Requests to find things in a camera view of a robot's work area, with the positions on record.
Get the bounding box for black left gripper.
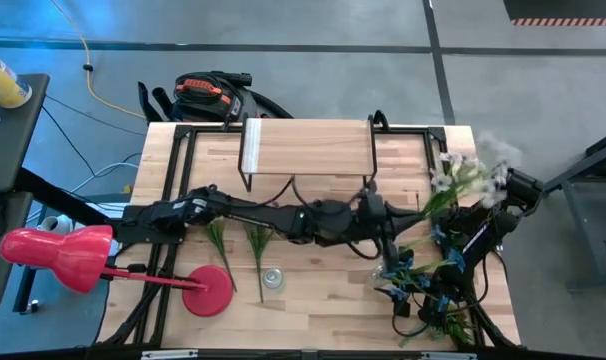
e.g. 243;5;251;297
356;192;425;236

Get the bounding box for black floor cable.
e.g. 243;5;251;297
41;105;98;177
41;93;149;137

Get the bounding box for white floor cable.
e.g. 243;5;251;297
70;152;143;194

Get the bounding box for purple artificial flower stem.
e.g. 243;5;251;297
244;223;275;305

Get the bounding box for succulent plant in black pot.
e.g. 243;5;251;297
397;312;477;350

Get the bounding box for black vacuum with orange handle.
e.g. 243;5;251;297
136;69;295;124

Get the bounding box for green leaf stem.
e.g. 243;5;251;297
204;218;238;293

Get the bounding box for black table frame rails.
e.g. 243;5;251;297
96;123;522;349

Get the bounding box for black diagonal frame strut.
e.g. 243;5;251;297
12;167;129;227

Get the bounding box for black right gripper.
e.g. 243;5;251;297
382;239;459;321

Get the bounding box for wooden shelf with black frame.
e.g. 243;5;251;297
237;117;379;194

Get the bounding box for black side table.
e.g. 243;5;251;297
0;73;51;195

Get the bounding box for silver metal bracket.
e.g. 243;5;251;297
420;351;477;360
140;349;199;360

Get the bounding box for yellow extension cable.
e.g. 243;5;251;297
49;0;148;121

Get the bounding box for black cable bundle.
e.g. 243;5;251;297
100;244;184;347
462;299;519;349

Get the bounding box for blue artificial flower stem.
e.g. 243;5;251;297
375;222;467;321

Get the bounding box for yellow wipes canister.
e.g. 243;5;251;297
0;44;34;110

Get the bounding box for ribbed clear glass vase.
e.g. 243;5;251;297
261;267;286;291

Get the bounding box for white artificial flower stem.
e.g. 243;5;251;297
420;128;527;224

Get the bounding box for grey metal stand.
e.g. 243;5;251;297
532;127;606;294

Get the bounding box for black mat with hazard stripe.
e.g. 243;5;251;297
502;0;606;27

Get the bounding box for black equipment stand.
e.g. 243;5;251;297
0;192;37;314

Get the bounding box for red desk lamp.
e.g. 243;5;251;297
0;223;235;319

